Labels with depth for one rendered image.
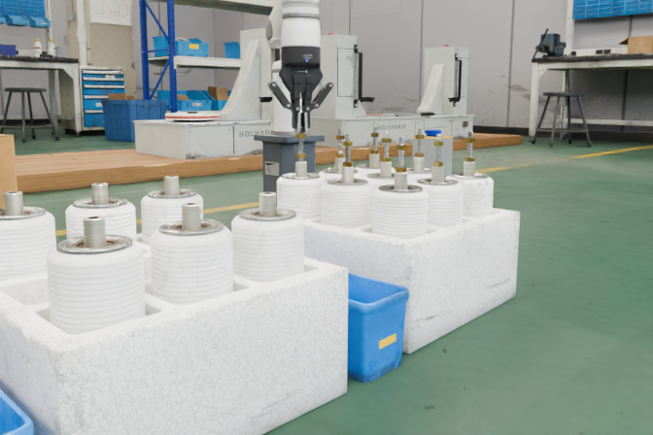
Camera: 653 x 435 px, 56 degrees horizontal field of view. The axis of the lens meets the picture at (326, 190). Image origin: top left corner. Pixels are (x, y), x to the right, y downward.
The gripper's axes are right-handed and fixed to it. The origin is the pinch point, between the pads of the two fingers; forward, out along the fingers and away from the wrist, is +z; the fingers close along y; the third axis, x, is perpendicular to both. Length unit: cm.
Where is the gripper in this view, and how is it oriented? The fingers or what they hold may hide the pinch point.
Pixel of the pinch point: (300, 121)
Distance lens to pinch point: 119.7
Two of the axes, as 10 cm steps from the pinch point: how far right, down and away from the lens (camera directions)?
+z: 0.0, 9.9, 1.5
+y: 9.5, -0.5, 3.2
